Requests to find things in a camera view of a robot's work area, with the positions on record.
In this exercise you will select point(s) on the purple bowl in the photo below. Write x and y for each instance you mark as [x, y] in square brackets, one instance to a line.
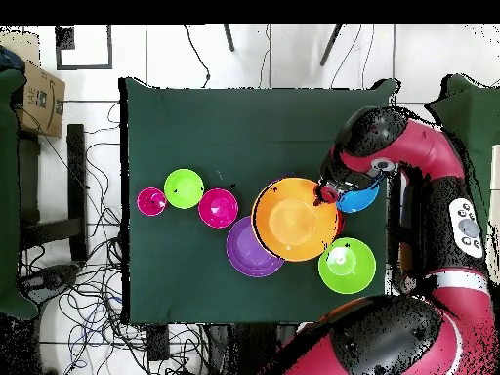
[244, 250]

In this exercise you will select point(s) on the green cloth covered table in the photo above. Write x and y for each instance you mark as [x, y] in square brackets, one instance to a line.
[8, 195]
[476, 113]

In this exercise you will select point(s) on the large yellow bowl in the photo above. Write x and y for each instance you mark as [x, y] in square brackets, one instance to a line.
[293, 242]

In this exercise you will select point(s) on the black bench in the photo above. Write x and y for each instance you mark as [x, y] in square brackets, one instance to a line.
[76, 187]

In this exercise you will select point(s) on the red cup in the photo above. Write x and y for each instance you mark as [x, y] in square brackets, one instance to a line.
[340, 222]
[151, 201]

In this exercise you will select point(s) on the large green bowl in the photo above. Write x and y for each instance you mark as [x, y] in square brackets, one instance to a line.
[347, 273]

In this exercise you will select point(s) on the small green bowl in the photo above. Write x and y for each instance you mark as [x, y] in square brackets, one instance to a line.
[183, 188]

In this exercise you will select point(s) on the large blue bowl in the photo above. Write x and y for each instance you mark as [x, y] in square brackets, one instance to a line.
[357, 201]

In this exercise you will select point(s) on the dark green tablecloth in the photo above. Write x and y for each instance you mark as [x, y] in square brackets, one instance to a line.
[175, 129]

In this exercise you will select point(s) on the small pink bowl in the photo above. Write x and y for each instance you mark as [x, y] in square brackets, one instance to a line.
[218, 209]

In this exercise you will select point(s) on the black square floor frame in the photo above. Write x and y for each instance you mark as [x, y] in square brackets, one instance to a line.
[84, 67]

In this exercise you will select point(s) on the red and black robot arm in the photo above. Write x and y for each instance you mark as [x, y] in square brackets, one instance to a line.
[429, 152]

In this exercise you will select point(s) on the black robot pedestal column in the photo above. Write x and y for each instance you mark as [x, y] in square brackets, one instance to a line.
[242, 347]

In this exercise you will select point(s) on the cardboard box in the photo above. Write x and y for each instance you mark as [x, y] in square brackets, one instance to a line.
[41, 101]

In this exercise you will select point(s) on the black tripod leg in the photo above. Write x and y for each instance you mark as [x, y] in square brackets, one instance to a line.
[330, 45]
[229, 39]

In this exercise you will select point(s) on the grey stand base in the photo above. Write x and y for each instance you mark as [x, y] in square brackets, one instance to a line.
[50, 279]

